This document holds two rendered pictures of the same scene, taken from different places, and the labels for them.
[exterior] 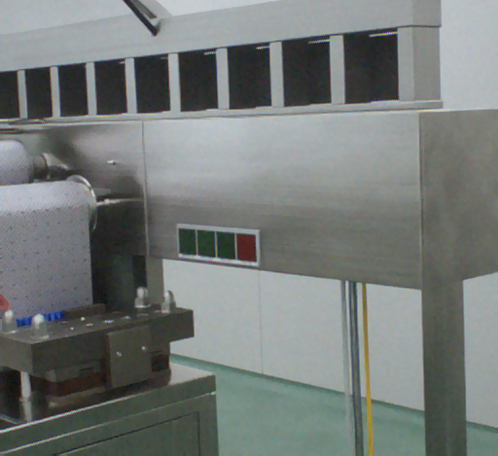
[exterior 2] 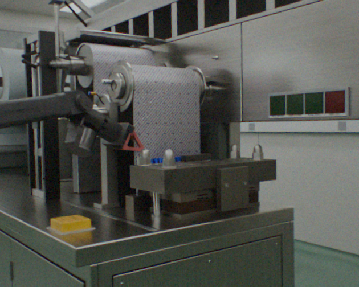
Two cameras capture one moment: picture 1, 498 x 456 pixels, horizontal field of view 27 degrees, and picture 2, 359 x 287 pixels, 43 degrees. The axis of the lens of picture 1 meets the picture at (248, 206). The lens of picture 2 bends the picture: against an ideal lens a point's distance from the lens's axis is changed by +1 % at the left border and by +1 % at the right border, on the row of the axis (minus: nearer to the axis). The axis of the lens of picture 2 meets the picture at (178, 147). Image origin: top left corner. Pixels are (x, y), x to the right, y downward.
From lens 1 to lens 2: 0.93 m
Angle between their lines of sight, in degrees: 7
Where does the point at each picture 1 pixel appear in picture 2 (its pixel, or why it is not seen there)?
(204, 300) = not seen: hidden behind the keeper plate
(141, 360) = (242, 191)
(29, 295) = (158, 143)
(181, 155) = (274, 40)
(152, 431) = (250, 246)
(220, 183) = (310, 55)
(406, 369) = (346, 230)
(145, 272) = (229, 143)
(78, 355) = (197, 183)
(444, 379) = not seen: outside the picture
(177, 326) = (265, 169)
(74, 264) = (188, 125)
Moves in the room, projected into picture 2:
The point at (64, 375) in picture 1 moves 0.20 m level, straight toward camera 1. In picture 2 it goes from (187, 198) to (196, 214)
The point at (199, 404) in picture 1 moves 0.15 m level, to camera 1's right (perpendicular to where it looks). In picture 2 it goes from (282, 229) to (339, 230)
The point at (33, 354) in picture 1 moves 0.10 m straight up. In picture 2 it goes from (165, 178) to (164, 136)
